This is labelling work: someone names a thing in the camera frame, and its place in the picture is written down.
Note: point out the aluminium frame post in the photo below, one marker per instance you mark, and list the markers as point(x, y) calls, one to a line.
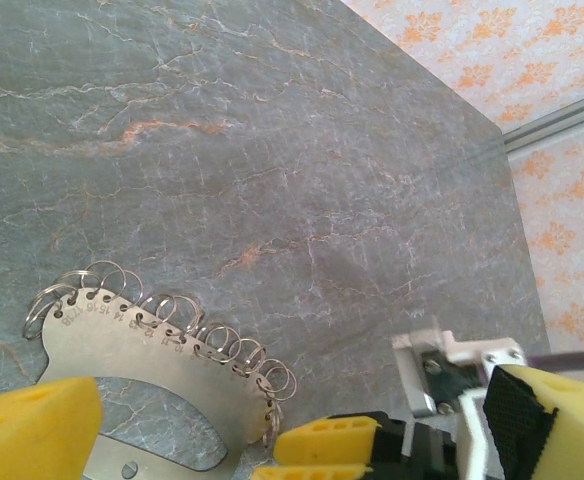
point(557, 120)

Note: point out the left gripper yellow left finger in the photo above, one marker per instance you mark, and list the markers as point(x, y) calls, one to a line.
point(32, 430)

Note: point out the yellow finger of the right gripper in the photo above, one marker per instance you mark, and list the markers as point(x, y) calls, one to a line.
point(327, 440)
point(317, 472)

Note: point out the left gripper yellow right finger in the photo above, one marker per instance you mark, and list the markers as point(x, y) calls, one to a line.
point(572, 430)

